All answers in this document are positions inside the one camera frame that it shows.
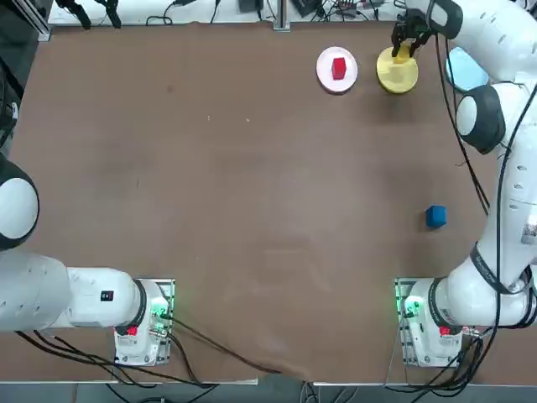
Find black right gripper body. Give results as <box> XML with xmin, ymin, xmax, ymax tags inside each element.
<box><xmin>396</xmin><ymin>10</ymin><xmax>432</xmax><ymax>37</ymax></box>

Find blue cube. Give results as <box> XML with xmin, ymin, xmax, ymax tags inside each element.
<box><xmin>425</xmin><ymin>204</ymin><xmax>448</xmax><ymax>230</ymax></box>

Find yellow plate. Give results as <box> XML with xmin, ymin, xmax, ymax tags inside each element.
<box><xmin>376</xmin><ymin>46</ymin><xmax>420</xmax><ymax>95</ymax></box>

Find light blue plate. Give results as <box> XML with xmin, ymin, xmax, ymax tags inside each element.
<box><xmin>444</xmin><ymin>45</ymin><xmax>491</xmax><ymax>92</ymax></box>

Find white plate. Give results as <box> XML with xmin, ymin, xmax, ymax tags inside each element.
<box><xmin>315</xmin><ymin>45</ymin><xmax>359</xmax><ymax>94</ymax></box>

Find dark power supply box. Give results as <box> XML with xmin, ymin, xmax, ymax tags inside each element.
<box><xmin>292</xmin><ymin>0</ymin><xmax>323</xmax><ymax>18</ymax></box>

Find aluminium frame profile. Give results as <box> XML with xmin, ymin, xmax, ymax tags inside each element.
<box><xmin>16</xmin><ymin>0</ymin><xmax>52</xmax><ymax>43</ymax></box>

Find aluminium camera post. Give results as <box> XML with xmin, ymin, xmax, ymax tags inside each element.
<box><xmin>273</xmin><ymin>0</ymin><xmax>291</xmax><ymax>33</ymax></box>

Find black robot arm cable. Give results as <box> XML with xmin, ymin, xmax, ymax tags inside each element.
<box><xmin>0</xmin><ymin>62</ymin><xmax>20</xmax><ymax>148</ymax></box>
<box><xmin>434</xmin><ymin>33</ymin><xmax>537</xmax><ymax>332</ymax></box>

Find long black table cable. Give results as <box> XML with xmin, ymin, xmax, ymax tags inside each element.
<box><xmin>167</xmin><ymin>317</ymin><xmax>286</xmax><ymax>374</ymax></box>

